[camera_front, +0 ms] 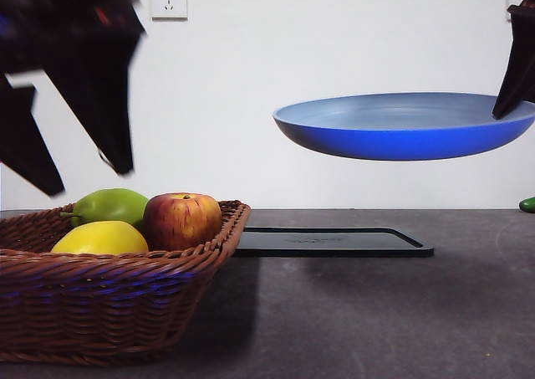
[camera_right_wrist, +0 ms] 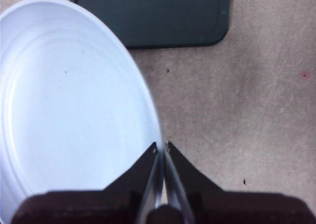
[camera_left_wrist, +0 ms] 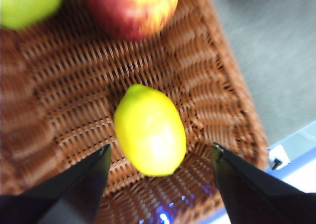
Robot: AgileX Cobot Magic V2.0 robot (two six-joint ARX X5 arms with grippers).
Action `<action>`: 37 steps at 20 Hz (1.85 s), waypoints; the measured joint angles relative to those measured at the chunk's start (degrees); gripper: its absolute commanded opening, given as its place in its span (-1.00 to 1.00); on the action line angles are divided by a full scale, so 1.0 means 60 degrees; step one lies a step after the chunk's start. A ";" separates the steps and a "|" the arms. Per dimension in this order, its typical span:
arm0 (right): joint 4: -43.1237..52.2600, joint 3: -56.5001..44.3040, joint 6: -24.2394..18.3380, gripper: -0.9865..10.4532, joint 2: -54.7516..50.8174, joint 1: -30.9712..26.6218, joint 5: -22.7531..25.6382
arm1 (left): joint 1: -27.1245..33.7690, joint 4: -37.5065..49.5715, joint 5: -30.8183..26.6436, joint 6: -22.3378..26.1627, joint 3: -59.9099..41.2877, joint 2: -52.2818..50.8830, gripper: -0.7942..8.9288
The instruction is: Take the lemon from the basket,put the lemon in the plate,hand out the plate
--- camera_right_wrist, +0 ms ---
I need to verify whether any blue round plate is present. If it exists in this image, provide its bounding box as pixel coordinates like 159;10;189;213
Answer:
0;0;165;222

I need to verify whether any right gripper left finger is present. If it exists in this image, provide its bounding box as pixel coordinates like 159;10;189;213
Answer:
11;141;160;224

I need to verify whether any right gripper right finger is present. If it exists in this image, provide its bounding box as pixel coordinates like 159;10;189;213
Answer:
163;141;316;224

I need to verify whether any black flat tray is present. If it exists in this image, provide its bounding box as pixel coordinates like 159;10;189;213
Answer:
70;0;233;49

